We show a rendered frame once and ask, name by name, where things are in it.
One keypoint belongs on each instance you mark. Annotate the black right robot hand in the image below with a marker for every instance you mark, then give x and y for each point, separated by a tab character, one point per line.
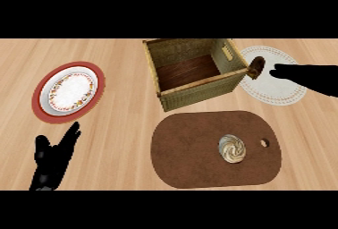
310	78

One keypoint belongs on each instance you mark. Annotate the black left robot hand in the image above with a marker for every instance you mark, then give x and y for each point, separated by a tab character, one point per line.
51	161

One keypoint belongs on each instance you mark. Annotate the brown chocolate cupcake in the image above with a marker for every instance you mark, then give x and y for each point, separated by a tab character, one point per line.
256	67

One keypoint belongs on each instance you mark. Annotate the square wicker basket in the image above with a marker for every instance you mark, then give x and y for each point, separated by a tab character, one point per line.
195	73

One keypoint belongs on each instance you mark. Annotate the swirl frosted cupcake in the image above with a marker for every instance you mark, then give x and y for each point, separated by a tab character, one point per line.
232	148

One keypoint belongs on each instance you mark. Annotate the brown oval cutting board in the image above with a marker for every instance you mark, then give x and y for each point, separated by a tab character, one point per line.
198	155

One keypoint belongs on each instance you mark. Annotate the white lace doily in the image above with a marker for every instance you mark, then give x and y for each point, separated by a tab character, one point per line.
272	89

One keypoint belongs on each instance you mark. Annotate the red round placemat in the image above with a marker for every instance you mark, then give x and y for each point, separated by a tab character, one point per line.
40	110

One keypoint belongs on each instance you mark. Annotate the white plate floral rim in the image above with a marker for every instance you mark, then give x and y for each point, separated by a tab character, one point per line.
70	91

